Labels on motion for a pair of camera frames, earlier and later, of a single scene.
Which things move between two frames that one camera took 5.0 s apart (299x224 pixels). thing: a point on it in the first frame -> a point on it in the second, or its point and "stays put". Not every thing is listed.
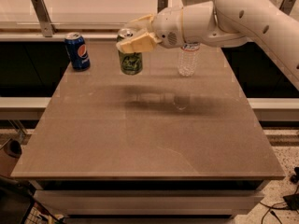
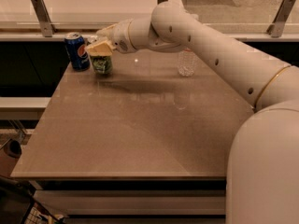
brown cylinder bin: (9, 155) stays put
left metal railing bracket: (44, 17) stays put
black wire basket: (18, 204) stays put
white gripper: (167, 26) -> (120, 35)
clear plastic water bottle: (188, 59) stays put
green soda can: (131, 63) -> (101, 64)
